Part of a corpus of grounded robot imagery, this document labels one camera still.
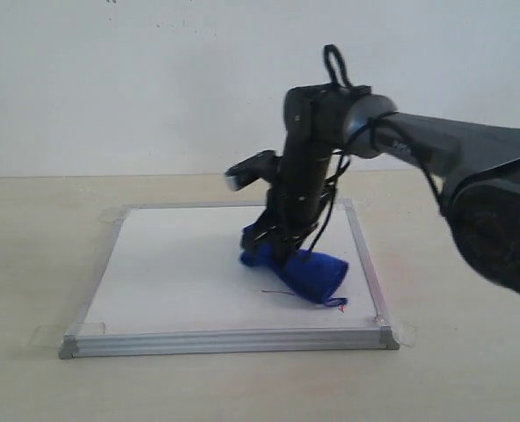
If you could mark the clear tape near left corner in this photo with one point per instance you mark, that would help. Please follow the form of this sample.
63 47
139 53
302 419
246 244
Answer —
57 336

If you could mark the clear tape near right corner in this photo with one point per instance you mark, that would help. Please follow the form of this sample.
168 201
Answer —
405 334

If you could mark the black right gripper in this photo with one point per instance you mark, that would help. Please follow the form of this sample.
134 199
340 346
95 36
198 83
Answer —
298 193

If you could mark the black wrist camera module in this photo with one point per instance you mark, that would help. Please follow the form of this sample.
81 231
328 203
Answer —
263 165

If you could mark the clear tape corner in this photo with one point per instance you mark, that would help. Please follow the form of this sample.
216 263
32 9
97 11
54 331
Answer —
110 214
359 205
57 336
405 334

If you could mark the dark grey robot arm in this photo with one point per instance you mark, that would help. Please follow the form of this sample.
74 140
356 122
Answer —
479 168

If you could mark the clear tape far left corner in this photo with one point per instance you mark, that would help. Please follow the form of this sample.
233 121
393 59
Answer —
110 214

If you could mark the blue cloth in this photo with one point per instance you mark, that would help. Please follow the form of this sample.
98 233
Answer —
312 276

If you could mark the white board aluminium frame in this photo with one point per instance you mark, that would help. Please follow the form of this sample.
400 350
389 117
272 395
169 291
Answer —
169 282

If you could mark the clear tape far right corner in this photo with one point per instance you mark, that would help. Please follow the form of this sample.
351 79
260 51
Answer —
359 205

